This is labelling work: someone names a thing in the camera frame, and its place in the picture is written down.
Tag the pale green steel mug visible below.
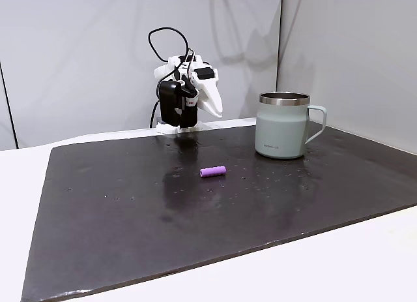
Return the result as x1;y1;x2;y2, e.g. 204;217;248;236
254;91;328;160

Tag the purple pen grip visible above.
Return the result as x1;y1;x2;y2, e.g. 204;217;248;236
199;165;227;179

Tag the black camera box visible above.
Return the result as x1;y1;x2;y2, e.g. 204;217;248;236
158;80;182;127

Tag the black table mat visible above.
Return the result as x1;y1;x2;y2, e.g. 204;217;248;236
20;120;417;302

